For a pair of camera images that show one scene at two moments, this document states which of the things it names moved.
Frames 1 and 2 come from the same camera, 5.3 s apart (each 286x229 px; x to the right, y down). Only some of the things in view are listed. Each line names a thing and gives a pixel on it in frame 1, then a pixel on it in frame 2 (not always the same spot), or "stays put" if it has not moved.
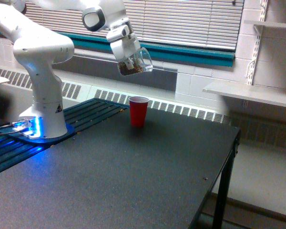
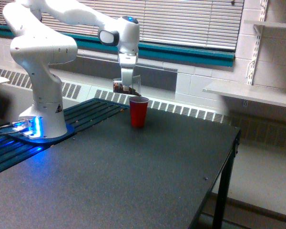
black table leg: [219, 216] stays put
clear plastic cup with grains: [140, 61] -> [131, 85]
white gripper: [124, 44] -> [127, 62]
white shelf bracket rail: [259, 30] stays put
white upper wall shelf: [273, 24] stays put
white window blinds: [217, 24] stays put
